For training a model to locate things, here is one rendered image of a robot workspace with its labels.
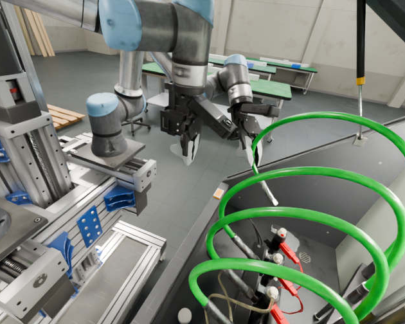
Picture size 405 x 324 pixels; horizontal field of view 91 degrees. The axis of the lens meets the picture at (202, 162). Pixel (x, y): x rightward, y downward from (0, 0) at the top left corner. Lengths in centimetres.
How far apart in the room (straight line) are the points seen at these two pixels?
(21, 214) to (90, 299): 84
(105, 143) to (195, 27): 63
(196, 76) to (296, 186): 60
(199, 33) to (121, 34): 13
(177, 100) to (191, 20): 16
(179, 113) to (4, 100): 48
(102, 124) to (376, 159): 95
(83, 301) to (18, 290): 84
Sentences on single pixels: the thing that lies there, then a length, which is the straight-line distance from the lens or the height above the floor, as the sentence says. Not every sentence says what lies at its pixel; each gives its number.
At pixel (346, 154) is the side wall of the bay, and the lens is 80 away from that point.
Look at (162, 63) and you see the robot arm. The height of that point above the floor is 144.
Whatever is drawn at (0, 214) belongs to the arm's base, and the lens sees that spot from 76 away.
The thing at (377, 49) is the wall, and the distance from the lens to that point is 898.
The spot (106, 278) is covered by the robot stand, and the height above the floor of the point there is 21.
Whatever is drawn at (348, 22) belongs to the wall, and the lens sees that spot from 872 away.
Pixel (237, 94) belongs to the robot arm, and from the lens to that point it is 66.
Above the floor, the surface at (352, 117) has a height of 142.
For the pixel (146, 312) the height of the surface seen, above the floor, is 95.
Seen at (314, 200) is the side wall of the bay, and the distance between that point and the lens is 90.
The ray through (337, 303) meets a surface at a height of 131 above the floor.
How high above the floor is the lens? 154
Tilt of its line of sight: 34 degrees down
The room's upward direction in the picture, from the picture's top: 8 degrees clockwise
